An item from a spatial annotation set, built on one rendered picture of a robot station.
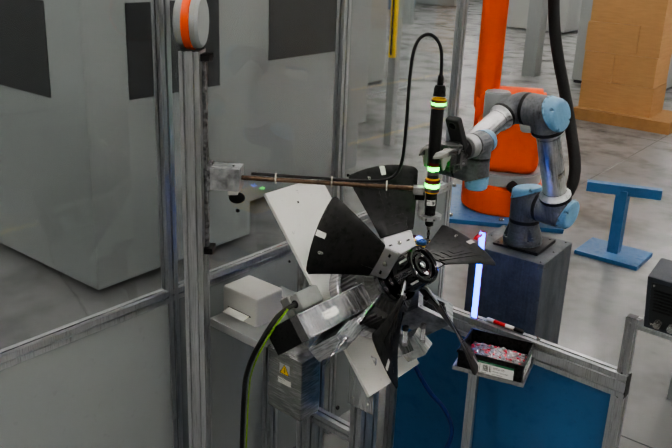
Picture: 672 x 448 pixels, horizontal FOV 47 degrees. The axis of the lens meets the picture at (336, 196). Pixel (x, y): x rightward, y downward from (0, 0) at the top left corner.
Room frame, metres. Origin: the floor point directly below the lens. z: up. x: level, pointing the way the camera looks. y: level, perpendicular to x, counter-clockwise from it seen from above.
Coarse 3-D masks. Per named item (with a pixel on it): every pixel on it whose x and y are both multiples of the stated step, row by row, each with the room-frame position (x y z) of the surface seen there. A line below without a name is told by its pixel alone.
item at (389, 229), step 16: (352, 176) 2.32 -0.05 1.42; (384, 176) 2.33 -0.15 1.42; (400, 176) 2.33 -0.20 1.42; (416, 176) 2.35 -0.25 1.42; (368, 192) 2.29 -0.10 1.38; (384, 192) 2.29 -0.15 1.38; (400, 192) 2.29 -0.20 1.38; (368, 208) 2.26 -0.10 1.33; (384, 208) 2.26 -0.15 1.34; (400, 208) 2.25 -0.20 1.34; (384, 224) 2.23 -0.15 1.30; (400, 224) 2.22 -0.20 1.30
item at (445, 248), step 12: (444, 228) 2.43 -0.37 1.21; (432, 240) 2.36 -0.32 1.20; (444, 240) 2.36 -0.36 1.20; (456, 240) 2.37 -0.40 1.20; (432, 252) 2.27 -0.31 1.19; (444, 252) 2.27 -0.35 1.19; (456, 252) 2.29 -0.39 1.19; (468, 252) 2.31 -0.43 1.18; (480, 252) 2.34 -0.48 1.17; (444, 264) 2.20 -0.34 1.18; (492, 264) 2.30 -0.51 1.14
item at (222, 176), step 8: (208, 168) 2.24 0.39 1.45; (216, 168) 2.22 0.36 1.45; (224, 168) 2.22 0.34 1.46; (232, 168) 2.23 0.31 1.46; (240, 168) 2.23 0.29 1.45; (208, 176) 2.24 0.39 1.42; (216, 176) 2.22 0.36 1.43; (224, 176) 2.22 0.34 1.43; (232, 176) 2.22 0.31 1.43; (240, 176) 2.23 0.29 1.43; (208, 184) 2.24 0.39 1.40; (216, 184) 2.22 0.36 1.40; (224, 184) 2.22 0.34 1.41; (232, 184) 2.22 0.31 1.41; (240, 184) 2.23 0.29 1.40
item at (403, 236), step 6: (396, 234) 2.21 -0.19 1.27; (402, 234) 2.21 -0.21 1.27; (408, 234) 2.20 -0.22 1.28; (384, 240) 2.20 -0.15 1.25; (390, 240) 2.20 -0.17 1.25; (396, 240) 2.20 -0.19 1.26; (402, 240) 2.20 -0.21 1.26; (390, 246) 2.19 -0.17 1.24; (396, 246) 2.19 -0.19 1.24; (402, 246) 2.18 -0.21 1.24; (408, 246) 2.18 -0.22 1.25
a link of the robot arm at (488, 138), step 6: (474, 132) 2.40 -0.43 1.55; (480, 132) 2.40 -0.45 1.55; (486, 132) 2.41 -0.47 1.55; (492, 132) 2.43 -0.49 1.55; (480, 138) 2.36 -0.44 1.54; (486, 138) 2.39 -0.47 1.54; (492, 138) 2.41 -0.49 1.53; (486, 144) 2.37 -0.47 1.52; (492, 144) 2.40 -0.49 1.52; (486, 150) 2.38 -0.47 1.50; (492, 150) 2.42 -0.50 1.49; (480, 156) 2.38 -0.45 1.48; (486, 156) 2.38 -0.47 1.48
